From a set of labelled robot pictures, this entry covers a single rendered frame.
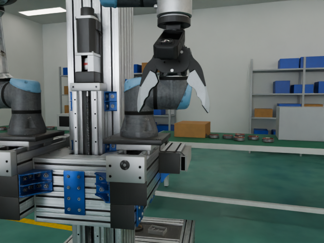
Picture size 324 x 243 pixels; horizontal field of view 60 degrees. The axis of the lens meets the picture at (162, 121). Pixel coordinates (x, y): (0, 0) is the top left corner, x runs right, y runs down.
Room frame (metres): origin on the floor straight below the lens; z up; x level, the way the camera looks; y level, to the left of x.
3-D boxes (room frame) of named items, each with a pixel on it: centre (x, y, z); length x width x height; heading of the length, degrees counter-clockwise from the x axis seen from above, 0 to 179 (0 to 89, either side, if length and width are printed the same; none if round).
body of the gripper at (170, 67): (0.62, -0.03, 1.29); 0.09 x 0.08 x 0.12; 170
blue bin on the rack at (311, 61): (5.84, -3.05, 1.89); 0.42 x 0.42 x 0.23; 71
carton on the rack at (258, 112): (6.13, -2.21, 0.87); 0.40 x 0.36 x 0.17; 162
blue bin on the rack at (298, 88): (5.89, -2.91, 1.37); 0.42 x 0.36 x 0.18; 164
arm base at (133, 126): (1.12, 0.09, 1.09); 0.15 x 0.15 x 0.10
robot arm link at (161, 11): (0.62, -0.02, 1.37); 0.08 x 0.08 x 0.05
